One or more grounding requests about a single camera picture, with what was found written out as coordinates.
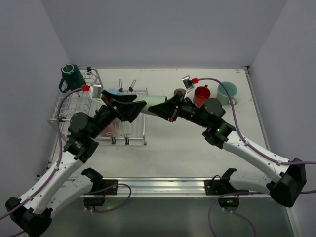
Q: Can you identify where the pink cup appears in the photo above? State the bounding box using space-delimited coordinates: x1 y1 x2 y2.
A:
99 123 116 137

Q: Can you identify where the light blue mug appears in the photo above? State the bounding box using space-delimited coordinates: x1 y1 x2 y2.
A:
106 88 124 95

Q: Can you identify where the light green tumbler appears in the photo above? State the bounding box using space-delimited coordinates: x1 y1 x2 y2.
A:
134 95 167 117

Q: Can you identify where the red mug black handle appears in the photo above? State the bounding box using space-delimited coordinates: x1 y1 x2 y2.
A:
193 85 211 107

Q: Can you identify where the pale green mug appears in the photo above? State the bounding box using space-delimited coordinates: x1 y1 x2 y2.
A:
216 81 238 106

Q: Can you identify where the dark green mug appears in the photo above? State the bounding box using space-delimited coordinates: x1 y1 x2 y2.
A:
59 64 86 93

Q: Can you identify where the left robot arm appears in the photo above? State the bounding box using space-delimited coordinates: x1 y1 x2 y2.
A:
5 90 147 237

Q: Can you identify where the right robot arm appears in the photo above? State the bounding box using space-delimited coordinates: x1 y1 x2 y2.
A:
148 94 307 207

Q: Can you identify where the left black controller box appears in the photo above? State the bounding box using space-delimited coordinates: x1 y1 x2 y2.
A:
83 197 105 208

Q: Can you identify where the black controller box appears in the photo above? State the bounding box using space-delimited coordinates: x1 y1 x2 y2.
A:
83 197 105 208
218 197 239 212

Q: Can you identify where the right black controller box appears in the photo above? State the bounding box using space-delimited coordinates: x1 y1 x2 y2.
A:
218 197 239 212

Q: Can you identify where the metal wire dish rack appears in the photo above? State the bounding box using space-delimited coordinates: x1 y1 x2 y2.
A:
60 66 148 145

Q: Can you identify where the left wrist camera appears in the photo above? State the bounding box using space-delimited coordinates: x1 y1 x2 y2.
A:
90 84 103 102

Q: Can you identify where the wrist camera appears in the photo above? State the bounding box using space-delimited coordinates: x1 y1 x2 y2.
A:
182 75 195 100
90 84 103 102

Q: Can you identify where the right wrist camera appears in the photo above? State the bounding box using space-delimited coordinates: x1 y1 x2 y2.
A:
182 75 195 100

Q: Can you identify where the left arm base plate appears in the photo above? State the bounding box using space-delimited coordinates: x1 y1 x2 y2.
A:
90 179 118 196

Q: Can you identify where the aluminium mounting rail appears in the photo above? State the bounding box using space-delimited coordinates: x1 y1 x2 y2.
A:
71 176 292 198

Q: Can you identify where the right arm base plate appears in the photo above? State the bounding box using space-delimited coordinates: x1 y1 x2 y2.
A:
204 179 249 196

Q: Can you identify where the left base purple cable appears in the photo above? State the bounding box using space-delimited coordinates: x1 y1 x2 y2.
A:
86 181 132 213

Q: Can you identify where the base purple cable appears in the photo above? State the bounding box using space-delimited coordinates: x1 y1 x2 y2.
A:
86 181 132 213
207 192 259 237

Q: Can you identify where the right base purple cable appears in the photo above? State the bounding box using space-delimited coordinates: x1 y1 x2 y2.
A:
207 192 259 237

